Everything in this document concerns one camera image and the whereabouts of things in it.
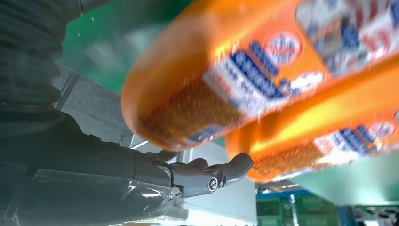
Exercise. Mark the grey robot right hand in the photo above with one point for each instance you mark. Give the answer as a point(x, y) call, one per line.
point(78, 174)

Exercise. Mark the green plastic crate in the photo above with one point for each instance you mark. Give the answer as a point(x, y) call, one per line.
point(316, 210)
point(274, 212)

